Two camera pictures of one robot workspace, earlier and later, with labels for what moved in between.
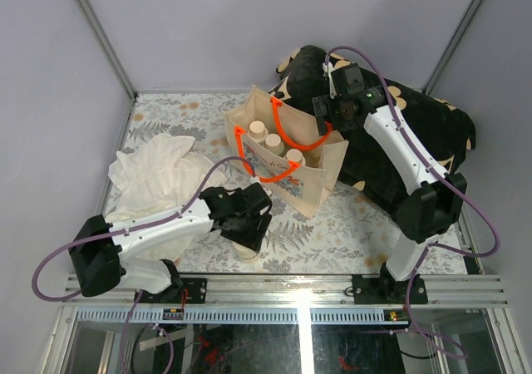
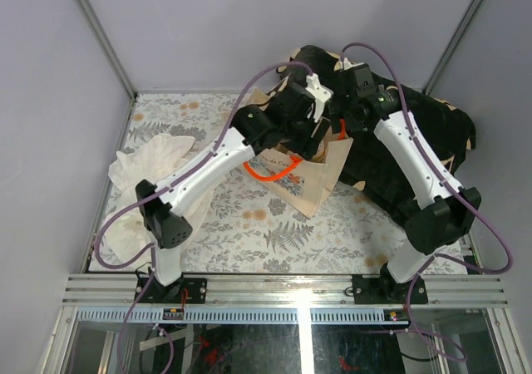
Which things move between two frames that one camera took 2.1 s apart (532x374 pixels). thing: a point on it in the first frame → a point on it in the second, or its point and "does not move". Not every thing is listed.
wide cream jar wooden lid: [244, 253] → [320, 155]
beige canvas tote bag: [275, 140] does not move
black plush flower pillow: [342, 93] does not move
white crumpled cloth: [160, 175] does not move
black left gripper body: [262, 214] → [303, 120]
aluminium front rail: [118, 291] does not move
